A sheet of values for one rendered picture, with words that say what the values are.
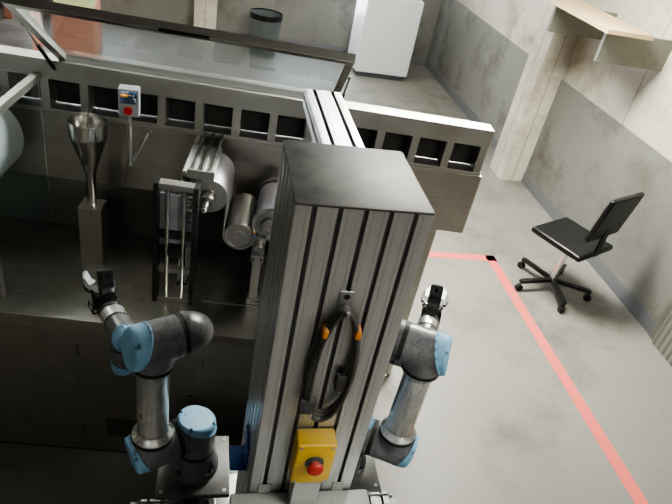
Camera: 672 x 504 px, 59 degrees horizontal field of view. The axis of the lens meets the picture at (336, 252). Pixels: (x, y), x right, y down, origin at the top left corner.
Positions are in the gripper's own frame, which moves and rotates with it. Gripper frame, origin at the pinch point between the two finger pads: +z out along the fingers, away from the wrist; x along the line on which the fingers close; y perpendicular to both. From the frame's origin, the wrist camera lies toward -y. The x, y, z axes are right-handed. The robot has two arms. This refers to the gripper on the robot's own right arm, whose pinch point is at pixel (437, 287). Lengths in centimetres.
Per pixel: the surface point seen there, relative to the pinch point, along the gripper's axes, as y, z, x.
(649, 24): -46, 345, 107
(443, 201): -7, 60, -7
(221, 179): -28, 1, -88
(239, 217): -11, 5, -83
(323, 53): -80, 1, -48
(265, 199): -17, 13, -74
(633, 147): 38, 303, 115
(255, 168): -20, 32, -87
